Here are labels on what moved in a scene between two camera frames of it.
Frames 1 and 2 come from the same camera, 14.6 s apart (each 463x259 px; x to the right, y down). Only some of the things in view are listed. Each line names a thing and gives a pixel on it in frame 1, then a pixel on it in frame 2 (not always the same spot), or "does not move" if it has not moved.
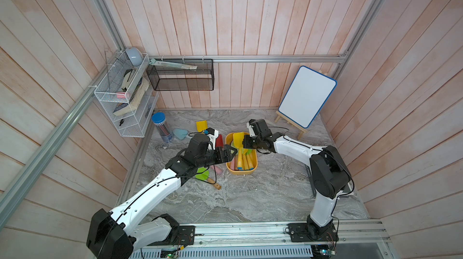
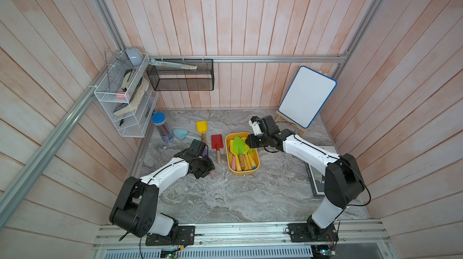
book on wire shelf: (125, 108) does not move
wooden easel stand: (299, 129) does not move
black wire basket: (167, 78) does not move
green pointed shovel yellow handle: (248, 154) does not move
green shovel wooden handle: (202, 173) → (239, 149)
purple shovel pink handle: (219, 171) → (204, 153)
